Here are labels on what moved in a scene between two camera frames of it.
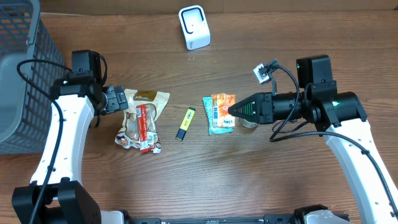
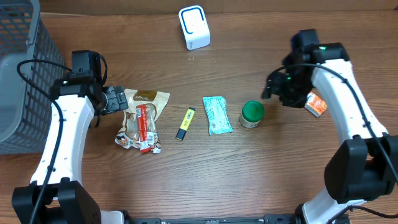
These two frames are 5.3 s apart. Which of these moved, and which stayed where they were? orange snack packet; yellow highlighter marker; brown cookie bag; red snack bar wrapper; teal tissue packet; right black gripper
Moved: right black gripper; orange snack packet
Stayed: red snack bar wrapper; teal tissue packet; yellow highlighter marker; brown cookie bag
